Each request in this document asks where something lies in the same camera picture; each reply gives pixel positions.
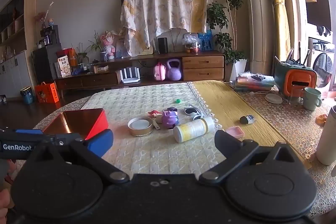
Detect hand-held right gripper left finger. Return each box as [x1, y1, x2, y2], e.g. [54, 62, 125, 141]
[26, 129, 130, 184]

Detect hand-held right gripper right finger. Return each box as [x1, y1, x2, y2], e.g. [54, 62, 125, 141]
[199, 130, 305, 184]

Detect pink soap dish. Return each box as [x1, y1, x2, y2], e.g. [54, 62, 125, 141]
[226, 126, 245, 139]

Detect dark grey oval gadget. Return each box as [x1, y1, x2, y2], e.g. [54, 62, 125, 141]
[240, 115, 257, 125]

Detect red-rimmed copper tray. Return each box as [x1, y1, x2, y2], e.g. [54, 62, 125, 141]
[42, 108, 109, 141]

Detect white bottle with yellow label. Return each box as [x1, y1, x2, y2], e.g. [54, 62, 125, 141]
[173, 116, 216, 143]

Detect white-framed dark goggles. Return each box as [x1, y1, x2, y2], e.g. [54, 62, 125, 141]
[184, 105, 203, 120]

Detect purple toy figure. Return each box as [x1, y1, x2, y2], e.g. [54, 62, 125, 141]
[161, 110, 180, 129]

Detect teal bin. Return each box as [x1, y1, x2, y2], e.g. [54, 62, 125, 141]
[20, 87, 35, 105]

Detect yellow table mat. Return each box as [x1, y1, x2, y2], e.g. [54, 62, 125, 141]
[188, 80, 311, 170]

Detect orange gift box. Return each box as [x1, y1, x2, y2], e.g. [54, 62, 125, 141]
[35, 82, 60, 103]

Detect quilted white table mat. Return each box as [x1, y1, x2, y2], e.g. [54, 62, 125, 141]
[80, 82, 228, 180]

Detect white round coaster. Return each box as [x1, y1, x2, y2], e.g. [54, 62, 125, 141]
[265, 93, 283, 104]

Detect white router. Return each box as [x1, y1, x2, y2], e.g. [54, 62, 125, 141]
[119, 67, 141, 84]

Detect lace circle-pattern tablecloth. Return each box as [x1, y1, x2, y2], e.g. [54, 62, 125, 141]
[16, 82, 336, 224]

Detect black cabinet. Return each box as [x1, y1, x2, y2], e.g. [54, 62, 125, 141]
[32, 43, 62, 81]

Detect small white and yellow box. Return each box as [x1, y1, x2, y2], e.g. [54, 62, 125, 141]
[94, 64, 110, 74]

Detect wooden television cabinet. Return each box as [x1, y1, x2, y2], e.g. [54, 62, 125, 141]
[54, 50, 226, 91]

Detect clear glass cup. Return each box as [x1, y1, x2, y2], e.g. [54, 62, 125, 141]
[288, 86, 303, 106]

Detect orchid plant in vase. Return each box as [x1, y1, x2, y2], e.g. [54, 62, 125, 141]
[89, 31, 109, 62]

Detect purple kettlebell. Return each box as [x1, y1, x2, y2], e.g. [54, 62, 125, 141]
[166, 59, 182, 81]

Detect red gift bag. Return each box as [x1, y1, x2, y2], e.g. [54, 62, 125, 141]
[56, 48, 77, 67]

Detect small leafy potted plant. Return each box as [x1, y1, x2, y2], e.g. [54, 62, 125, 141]
[76, 43, 90, 65]

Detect pink toy suitcase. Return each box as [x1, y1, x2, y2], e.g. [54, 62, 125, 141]
[154, 62, 166, 81]

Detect mint green cup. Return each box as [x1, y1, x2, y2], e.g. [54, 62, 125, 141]
[304, 88, 322, 111]

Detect green and orange utensil holder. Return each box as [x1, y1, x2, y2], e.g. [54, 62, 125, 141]
[274, 61, 317, 97]

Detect pink plush doll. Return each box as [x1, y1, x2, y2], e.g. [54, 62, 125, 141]
[101, 31, 117, 59]

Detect coffee machine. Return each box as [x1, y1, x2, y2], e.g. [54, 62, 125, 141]
[39, 25, 59, 46]

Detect white thermos bottle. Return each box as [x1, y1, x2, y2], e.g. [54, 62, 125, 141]
[316, 105, 336, 166]

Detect blue box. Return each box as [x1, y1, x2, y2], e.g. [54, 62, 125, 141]
[197, 30, 213, 51]

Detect plastic bag of fruit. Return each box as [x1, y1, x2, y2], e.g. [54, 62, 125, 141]
[182, 34, 201, 54]

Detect vase with pink flowers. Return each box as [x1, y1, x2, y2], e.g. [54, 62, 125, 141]
[35, 2, 55, 30]

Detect black speaker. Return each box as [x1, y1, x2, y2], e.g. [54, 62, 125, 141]
[157, 37, 169, 54]

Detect washing machine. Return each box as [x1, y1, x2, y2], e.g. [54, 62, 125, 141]
[307, 37, 336, 99]

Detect cream standing air conditioner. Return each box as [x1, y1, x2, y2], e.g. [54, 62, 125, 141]
[239, 0, 277, 75]

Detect yellow curtain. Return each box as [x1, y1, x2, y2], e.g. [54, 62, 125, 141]
[268, 0, 292, 67]

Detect printed cream and yellow cloth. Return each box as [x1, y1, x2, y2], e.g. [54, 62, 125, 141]
[120, 0, 214, 50]

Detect wall shelf unit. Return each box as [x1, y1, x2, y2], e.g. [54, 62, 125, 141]
[0, 0, 36, 99]

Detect picture frame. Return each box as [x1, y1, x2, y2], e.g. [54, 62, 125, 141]
[115, 36, 127, 58]

